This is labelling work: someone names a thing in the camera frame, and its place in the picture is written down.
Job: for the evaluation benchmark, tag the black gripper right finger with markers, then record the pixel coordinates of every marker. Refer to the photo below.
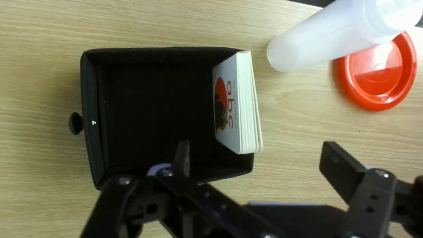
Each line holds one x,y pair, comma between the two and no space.
371,199

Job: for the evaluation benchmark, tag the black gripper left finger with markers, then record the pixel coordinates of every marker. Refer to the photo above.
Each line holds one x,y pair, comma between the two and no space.
132,207

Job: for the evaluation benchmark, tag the black fabric box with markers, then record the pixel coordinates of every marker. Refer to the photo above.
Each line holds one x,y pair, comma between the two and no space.
132,110

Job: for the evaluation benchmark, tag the white book with red circle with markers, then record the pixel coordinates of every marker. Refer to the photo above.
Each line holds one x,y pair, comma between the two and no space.
229,110

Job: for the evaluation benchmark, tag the translucent white squeeze bottle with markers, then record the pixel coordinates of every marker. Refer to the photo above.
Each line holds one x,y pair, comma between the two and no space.
334,31

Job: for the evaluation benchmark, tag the red round lid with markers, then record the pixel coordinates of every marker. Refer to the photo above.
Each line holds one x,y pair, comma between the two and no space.
378,90

